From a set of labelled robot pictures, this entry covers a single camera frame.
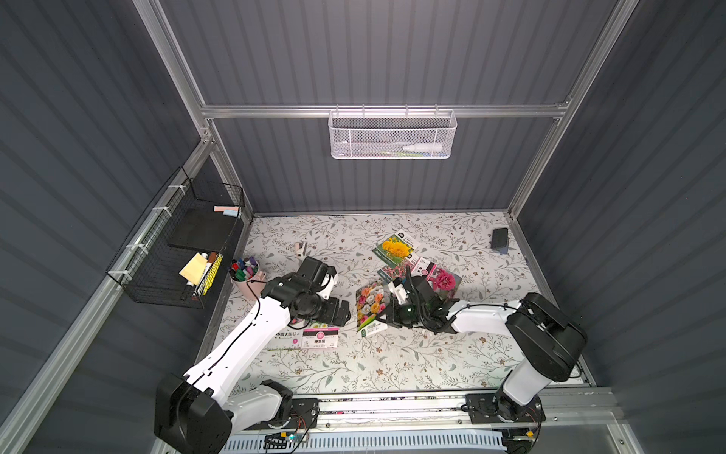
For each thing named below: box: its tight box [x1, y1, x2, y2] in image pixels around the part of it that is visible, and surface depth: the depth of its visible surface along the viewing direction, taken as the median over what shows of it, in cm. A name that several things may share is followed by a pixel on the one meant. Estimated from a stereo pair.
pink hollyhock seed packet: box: [426, 263, 463, 300], surface depth 101 cm
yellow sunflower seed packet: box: [371, 228, 422, 266], surface depth 111 cm
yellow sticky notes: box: [178, 251, 208, 286], surface depth 71 cm
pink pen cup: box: [228, 256, 267, 300], surface depth 90 cm
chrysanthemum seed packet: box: [269, 327, 341, 350], surface depth 88 cm
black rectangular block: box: [490, 227, 509, 255], surface depth 111 cm
